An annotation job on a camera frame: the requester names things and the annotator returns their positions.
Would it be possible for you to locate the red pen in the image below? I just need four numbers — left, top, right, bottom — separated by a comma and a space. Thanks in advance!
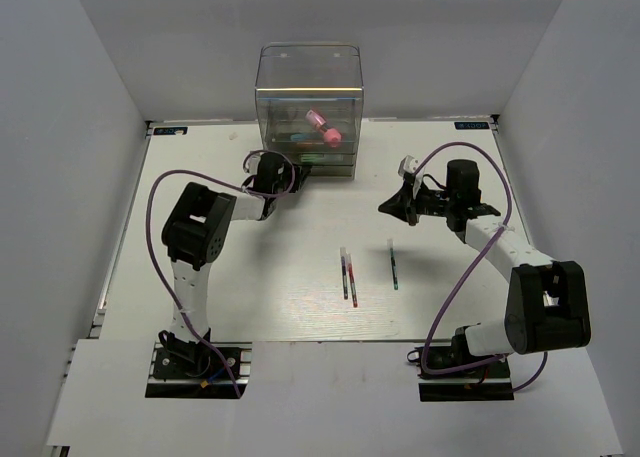
346, 253, 358, 308

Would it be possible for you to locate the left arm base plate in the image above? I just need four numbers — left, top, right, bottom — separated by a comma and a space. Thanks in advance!
145, 343, 252, 400

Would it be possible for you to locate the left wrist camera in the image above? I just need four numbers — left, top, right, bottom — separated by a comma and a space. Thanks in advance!
243, 152, 261, 175

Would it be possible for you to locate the clear plastic drawer organizer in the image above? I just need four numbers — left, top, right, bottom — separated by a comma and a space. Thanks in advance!
254, 42, 364, 179

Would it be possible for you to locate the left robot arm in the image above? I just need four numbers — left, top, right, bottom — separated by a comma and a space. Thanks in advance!
159, 151, 312, 376

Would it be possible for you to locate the left blue table label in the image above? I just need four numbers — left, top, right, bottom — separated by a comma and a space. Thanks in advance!
153, 126, 188, 136

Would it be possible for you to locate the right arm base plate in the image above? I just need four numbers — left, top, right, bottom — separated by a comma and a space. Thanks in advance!
407, 347, 514, 403

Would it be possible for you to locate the green capped highlighter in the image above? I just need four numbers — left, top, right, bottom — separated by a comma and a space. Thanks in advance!
300, 153, 343, 165

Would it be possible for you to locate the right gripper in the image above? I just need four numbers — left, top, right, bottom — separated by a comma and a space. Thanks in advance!
380, 180, 457, 226

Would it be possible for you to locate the pink capped clip jar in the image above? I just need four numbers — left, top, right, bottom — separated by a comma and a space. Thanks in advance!
305, 109, 342, 148

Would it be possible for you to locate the purple pen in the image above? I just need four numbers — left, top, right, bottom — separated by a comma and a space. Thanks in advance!
339, 247, 349, 300

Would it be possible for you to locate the green pen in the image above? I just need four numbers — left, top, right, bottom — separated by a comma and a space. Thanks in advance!
387, 238, 399, 291

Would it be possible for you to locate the blue table label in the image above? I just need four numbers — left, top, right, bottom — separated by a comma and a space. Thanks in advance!
454, 121, 490, 131
153, 126, 188, 136

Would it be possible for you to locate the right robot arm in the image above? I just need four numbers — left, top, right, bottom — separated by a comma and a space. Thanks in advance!
379, 156, 592, 376

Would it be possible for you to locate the right blue table label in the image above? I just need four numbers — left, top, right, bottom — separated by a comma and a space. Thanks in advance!
454, 121, 490, 131

